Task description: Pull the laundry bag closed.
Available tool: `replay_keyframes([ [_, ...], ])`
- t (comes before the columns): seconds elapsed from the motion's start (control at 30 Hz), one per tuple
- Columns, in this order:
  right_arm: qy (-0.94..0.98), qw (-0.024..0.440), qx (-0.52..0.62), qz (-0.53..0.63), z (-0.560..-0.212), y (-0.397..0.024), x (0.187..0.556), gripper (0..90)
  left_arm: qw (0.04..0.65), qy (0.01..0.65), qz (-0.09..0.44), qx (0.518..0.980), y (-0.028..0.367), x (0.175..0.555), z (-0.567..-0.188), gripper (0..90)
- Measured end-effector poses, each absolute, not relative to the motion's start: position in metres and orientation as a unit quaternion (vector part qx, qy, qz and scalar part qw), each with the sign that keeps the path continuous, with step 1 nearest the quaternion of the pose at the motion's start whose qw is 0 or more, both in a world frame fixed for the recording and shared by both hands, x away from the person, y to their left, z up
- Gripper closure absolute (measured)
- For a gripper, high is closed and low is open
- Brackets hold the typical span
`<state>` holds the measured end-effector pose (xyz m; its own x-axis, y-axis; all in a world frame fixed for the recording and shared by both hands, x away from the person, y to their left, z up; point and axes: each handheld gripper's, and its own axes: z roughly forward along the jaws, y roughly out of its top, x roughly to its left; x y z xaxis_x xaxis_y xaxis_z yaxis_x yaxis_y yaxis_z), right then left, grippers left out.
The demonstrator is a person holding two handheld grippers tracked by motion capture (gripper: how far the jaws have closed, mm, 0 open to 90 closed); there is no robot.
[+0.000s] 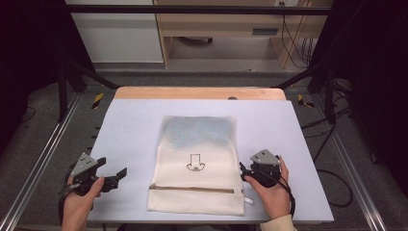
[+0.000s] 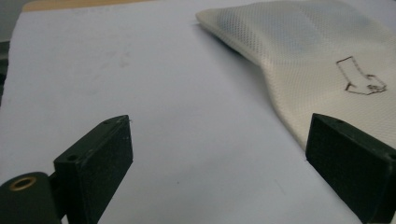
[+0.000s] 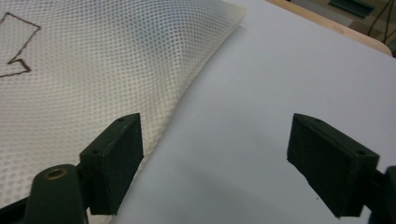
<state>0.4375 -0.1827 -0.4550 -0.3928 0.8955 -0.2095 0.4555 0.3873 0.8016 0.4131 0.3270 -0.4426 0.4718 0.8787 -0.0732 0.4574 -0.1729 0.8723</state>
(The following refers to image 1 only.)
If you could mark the aluminium floor rail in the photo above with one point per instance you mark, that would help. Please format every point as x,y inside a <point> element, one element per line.
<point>349,166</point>
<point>41,154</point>

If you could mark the yellow black tape marker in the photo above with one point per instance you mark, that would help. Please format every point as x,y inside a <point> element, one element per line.
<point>97,100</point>
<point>303,101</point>

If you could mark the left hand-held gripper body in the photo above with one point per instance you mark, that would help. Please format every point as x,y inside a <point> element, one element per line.
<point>84,166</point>

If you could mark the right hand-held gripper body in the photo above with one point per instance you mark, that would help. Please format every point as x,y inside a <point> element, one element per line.
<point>265,168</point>

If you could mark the white mesh laundry bag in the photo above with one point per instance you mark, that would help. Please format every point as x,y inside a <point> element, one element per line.
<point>195,199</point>

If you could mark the white foam mat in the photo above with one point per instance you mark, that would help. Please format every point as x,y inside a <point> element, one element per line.
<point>128,134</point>

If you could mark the white cabinet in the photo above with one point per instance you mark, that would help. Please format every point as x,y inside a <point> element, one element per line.
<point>118,38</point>

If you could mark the person's left hand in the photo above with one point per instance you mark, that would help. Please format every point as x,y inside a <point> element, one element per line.
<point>78,207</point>

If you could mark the black horizontal frame bar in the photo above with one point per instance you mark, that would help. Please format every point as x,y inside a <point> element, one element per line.
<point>192,10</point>

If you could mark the wooden table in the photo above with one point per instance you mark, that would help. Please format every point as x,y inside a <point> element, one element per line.
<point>192,93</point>

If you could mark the black metal frame stand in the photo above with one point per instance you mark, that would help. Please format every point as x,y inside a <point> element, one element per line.
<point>329,96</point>
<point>62,96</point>

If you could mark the dark curtain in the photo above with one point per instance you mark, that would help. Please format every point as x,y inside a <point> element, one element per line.
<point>375,80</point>
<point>25,64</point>

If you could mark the person's right hand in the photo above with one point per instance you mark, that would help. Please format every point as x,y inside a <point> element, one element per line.
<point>274,200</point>

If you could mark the light wooden desk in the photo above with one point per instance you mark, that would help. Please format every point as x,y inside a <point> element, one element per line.
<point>221,24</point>

